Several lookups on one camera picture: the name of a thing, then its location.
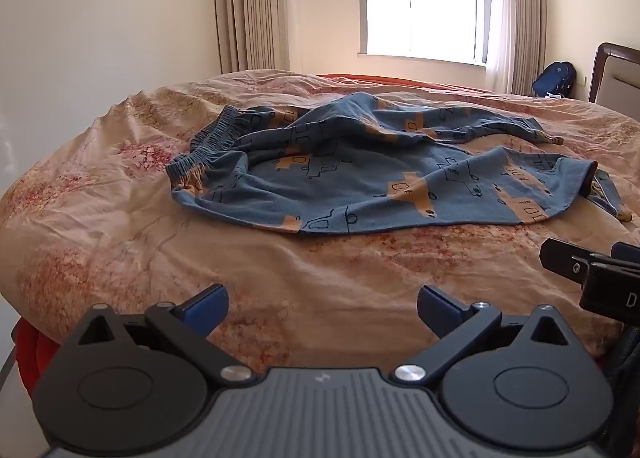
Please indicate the floral pink blanket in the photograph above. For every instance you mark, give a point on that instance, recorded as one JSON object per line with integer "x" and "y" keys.
{"x": 150, "y": 238}

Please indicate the brown padded headboard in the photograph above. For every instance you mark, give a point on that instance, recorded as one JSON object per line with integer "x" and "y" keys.
{"x": 622, "y": 81}

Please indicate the orange bed sheet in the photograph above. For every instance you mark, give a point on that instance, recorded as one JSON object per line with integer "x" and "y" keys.
{"x": 400, "y": 82}

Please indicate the beige curtain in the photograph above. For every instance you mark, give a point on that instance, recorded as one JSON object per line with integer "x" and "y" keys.
{"x": 250, "y": 3}
{"x": 527, "y": 13}

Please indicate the blue backpack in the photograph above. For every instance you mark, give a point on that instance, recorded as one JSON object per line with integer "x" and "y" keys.
{"x": 554, "y": 79}

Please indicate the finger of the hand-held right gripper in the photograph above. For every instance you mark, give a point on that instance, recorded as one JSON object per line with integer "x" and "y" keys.
{"x": 562, "y": 258}
{"x": 625, "y": 252}

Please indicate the blue pants with orange print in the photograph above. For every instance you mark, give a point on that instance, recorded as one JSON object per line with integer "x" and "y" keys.
{"x": 360, "y": 178}

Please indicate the white sheer curtain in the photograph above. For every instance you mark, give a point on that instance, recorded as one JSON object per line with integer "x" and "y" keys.
{"x": 500, "y": 13}
{"x": 297, "y": 3}

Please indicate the dark cloth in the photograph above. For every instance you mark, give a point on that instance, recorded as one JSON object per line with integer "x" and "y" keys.
{"x": 625, "y": 368}

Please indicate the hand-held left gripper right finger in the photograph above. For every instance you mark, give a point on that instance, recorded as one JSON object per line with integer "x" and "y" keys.
{"x": 439, "y": 310}

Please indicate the window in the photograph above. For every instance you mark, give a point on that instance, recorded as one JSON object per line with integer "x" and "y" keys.
{"x": 425, "y": 3}

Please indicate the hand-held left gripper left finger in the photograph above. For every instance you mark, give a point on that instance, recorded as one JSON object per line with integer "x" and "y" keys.
{"x": 206, "y": 309}

